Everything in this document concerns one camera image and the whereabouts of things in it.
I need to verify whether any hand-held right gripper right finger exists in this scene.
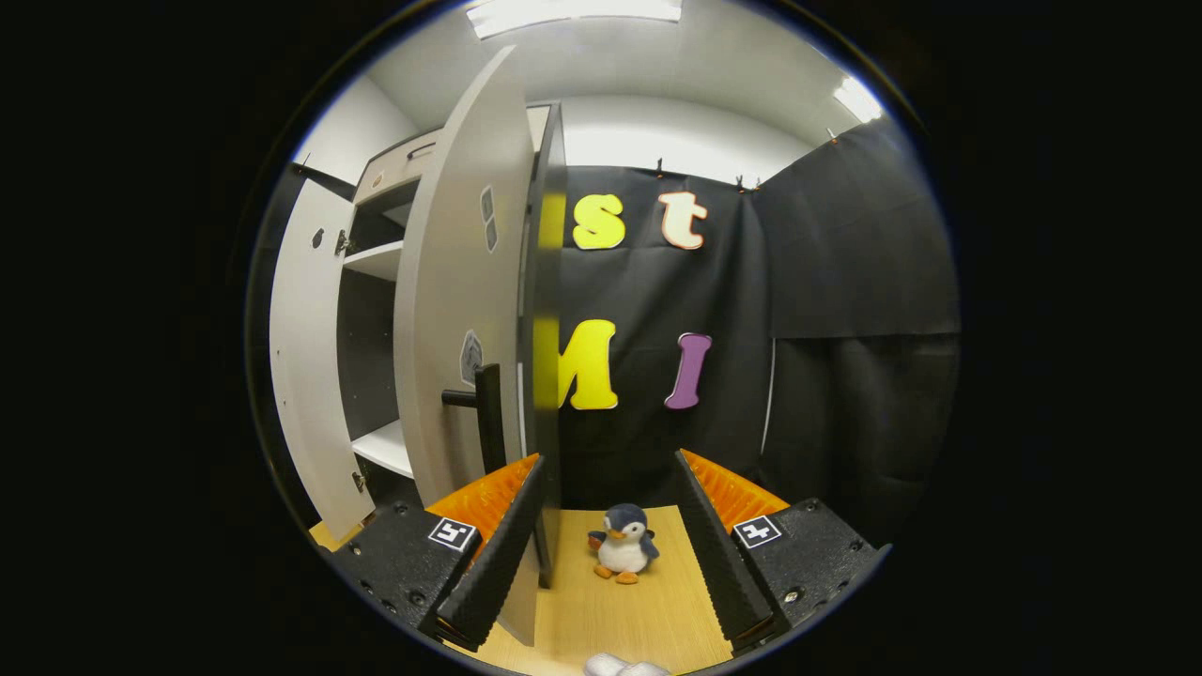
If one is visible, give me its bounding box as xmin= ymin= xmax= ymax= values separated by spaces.
xmin=670 ymin=450 xmax=893 ymax=652

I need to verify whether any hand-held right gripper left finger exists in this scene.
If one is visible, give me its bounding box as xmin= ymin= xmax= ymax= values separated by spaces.
xmin=324 ymin=454 xmax=550 ymax=652

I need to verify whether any light grey cabinet door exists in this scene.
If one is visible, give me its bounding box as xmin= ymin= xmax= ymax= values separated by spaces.
xmin=393 ymin=45 xmax=541 ymax=649
xmin=269 ymin=178 xmax=377 ymax=544

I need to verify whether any grey white cabinet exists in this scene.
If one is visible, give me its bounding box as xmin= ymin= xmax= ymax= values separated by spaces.
xmin=333 ymin=99 xmax=569 ymax=592

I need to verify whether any penguin plush toy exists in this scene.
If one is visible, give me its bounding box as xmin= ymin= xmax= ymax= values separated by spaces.
xmin=588 ymin=503 xmax=661 ymax=586

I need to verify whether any small ceiling light panel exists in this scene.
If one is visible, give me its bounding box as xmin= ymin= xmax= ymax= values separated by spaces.
xmin=833 ymin=75 xmax=886 ymax=125

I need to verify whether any large ceiling light panel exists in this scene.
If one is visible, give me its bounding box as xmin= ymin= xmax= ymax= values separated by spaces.
xmin=467 ymin=0 xmax=684 ymax=40

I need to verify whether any cabinet drawer with black handle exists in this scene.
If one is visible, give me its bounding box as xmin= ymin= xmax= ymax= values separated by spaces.
xmin=352 ymin=130 xmax=442 ymax=206

